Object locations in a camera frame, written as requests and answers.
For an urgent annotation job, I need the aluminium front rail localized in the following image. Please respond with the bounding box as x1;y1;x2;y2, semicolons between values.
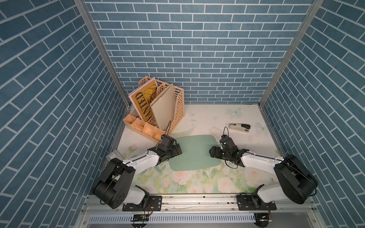
81;193;318;215

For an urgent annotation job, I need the floral table mat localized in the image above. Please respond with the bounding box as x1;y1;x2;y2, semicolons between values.
133;104;279;194

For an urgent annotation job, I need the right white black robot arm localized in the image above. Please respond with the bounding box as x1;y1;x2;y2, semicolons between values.
209;135;318;208

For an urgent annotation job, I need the circuit board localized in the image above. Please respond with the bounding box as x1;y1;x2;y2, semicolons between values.
254;213;271;228
131;214;149;224

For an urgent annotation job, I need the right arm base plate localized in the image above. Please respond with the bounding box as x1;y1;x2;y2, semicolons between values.
237;194;277;211

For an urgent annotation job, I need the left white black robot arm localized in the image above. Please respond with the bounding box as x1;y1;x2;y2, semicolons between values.
93;135;182;210

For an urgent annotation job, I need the black grey stapler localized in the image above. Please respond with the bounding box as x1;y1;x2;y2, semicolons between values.
229;123;251;133

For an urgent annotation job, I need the green cutting board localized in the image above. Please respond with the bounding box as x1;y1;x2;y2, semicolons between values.
169;135;221;172

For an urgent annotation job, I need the clear plastic labelled box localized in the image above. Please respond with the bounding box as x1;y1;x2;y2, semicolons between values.
106;150;123;161

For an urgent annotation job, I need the left circuit board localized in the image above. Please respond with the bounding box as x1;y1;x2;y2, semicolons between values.
131;214;149;224

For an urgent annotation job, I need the right circuit board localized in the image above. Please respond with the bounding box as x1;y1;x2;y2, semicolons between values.
254;213;271;228

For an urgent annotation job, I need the white cleaver knife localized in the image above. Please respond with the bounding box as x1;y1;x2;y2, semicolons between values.
209;126;223;140

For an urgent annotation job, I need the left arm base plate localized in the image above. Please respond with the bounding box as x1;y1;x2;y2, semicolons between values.
122;195;162;212

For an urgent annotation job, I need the beige folder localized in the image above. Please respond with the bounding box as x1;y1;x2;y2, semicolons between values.
151;84;176;131

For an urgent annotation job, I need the yellow wanted poster book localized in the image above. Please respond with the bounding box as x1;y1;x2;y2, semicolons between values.
128;78;157;122

